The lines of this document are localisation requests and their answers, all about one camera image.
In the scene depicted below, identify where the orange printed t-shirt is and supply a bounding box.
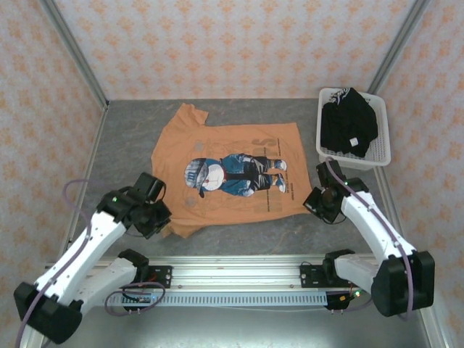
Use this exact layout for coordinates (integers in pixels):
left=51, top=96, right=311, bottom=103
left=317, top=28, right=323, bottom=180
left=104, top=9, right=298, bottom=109
left=150, top=102, right=313, bottom=239

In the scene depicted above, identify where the white plastic basket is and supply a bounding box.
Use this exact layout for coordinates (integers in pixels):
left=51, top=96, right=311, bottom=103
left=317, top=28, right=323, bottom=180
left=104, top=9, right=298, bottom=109
left=315, top=86, right=392, bottom=171

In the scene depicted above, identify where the black t-shirt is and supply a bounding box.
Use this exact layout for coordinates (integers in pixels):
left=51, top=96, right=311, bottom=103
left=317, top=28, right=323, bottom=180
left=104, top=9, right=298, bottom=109
left=319, top=86, right=380, bottom=159

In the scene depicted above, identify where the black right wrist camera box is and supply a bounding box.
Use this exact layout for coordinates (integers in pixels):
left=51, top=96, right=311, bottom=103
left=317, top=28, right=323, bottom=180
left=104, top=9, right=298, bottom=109
left=315, top=159, right=345, bottom=189

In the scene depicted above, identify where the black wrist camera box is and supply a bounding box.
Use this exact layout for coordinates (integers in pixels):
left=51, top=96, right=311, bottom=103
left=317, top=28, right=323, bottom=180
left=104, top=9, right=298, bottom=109
left=130, top=172, right=167, bottom=204
left=315, top=159, right=345, bottom=189

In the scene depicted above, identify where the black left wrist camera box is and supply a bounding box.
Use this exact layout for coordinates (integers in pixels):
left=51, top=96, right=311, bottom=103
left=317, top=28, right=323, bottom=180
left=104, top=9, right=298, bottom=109
left=130, top=172, right=167, bottom=204

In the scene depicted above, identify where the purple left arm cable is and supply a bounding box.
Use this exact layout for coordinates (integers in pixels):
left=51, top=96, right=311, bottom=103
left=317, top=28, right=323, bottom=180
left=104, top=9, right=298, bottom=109
left=16, top=178, right=109, bottom=348

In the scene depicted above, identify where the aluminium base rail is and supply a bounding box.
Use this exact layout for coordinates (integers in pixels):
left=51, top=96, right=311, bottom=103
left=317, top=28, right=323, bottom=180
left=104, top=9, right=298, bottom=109
left=43, top=253, right=385, bottom=291

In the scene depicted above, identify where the white slotted cable duct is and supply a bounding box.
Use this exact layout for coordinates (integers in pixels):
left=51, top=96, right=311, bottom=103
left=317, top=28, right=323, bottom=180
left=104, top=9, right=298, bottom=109
left=107, top=291, right=329, bottom=308

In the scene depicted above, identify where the aluminium frame post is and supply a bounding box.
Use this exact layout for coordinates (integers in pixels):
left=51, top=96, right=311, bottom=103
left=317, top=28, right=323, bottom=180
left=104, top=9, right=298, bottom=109
left=38, top=0, right=110, bottom=112
left=366, top=0, right=432, bottom=96

